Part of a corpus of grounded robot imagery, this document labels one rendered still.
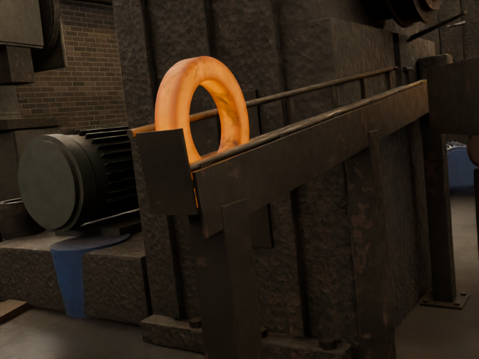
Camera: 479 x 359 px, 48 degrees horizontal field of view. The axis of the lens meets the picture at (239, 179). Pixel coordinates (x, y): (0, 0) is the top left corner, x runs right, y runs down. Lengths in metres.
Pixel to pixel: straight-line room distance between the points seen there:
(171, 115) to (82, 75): 8.02
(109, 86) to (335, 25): 7.80
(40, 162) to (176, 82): 1.54
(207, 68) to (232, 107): 0.08
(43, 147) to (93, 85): 6.66
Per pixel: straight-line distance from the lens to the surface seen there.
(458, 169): 3.77
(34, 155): 2.21
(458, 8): 5.94
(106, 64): 9.04
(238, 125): 0.79
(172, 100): 0.67
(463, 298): 1.92
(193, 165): 0.66
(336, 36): 1.34
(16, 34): 5.56
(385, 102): 1.30
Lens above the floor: 0.66
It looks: 6 degrees down
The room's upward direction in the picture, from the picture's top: 6 degrees counter-clockwise
